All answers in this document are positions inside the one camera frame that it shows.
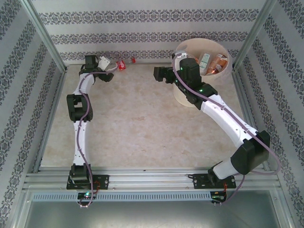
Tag clear bottle with red label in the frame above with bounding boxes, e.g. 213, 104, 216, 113
110, 58, 136, 72

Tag clear bottle with green label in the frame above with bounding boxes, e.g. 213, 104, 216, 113
199, 52, 212, 70

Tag clear bottle with orange label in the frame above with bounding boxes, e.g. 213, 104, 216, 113
203, 65, 224, 76

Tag snack packets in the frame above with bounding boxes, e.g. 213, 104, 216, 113
212, 54, 229, 71

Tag cream ribbed plastic bin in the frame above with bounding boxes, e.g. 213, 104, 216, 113
172, 38, 231, 108

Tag grey metal sheet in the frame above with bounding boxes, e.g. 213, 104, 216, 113
23, 199, 283, 228

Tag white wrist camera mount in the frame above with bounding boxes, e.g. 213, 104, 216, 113
99, 56, 112, 70

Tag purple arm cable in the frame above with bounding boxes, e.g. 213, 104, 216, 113
171, 51, 282, 206
77, 60, 119, 209

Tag aluminium frame post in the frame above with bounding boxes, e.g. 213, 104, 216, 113
22, 0, 68, 73
232, 0, 280, 71

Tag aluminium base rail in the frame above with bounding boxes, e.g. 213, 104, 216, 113
26, 167, 278, 190

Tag grey slotted cable duct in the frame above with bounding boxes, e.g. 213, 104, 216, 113
32, 191, 212, 200

